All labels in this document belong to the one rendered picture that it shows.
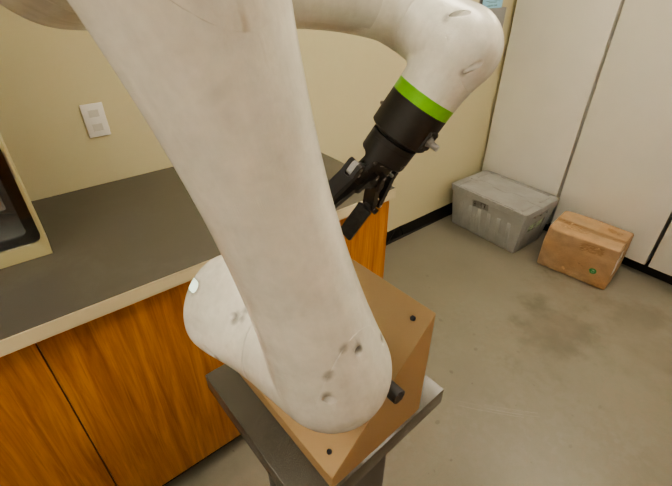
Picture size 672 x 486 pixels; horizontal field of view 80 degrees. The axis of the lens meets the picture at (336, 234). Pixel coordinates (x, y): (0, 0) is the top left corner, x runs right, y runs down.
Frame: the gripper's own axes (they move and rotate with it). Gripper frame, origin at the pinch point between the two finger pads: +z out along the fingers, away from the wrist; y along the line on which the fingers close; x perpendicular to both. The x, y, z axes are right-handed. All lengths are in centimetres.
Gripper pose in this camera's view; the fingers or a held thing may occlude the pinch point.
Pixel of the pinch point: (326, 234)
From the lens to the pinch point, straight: 69.8
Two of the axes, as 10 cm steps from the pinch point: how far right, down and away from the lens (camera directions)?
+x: -6.4, -6.8, 3.4
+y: 5.6, -1.1, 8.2
